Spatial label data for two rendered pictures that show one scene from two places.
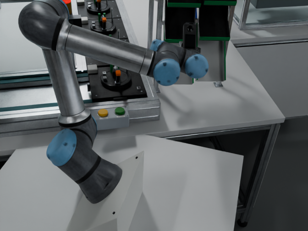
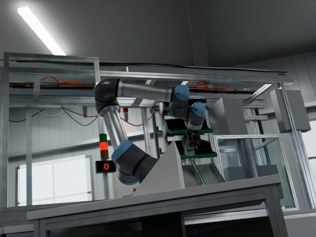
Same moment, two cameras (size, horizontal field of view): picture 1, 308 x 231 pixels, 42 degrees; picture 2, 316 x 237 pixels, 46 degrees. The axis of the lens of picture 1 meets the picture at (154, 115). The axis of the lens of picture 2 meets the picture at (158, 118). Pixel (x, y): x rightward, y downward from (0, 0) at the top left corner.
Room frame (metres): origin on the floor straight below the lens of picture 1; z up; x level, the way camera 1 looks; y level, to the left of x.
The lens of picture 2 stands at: (-0.72, 0.31, 0.65)
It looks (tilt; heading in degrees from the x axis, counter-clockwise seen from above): 20 degrees up; 353
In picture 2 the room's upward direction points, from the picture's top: 8 degrees counter-clockwise
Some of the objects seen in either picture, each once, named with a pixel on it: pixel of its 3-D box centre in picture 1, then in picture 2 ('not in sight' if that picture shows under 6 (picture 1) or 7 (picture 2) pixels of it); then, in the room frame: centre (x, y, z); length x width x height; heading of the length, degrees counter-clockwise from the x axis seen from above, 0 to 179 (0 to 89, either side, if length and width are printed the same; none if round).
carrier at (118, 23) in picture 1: (102, 21); not in sight; (1.98, 0.31, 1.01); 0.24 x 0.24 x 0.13; 14
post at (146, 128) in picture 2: not in sight; (148, 153); (2.66, 0.02, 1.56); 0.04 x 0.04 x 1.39; 14
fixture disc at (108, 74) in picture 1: (116, 78); not in sight; (1.50, 0.18, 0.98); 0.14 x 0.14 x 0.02
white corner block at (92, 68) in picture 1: (92, 70); not in sight; (1.57, 0.30, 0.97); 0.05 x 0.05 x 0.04; 14
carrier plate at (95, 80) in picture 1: (116, 82); not in sight; (1.50, 0.18, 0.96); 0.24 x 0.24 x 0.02; 14
